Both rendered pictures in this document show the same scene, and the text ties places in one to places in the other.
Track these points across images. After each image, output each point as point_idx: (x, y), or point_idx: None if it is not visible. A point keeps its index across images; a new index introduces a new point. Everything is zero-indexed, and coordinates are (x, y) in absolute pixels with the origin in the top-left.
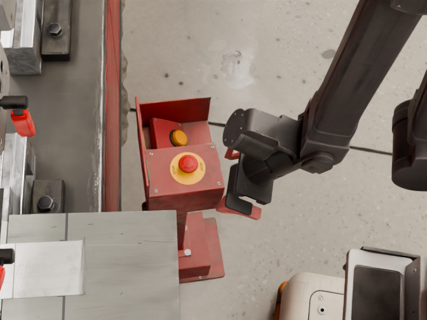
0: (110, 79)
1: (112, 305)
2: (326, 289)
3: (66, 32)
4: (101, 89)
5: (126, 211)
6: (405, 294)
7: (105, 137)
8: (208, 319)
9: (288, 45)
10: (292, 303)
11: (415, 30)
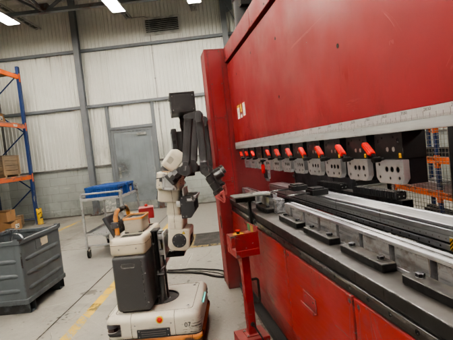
0: (276, 257)
1: (243, 193)
2: (186, 308)
3: (282, 216)
4: (266, 219)
5: (245, 196)
6: (185, 195)
7: (265, 235)
8: (232, 338)
9: None
10: (199, 306)
11: None
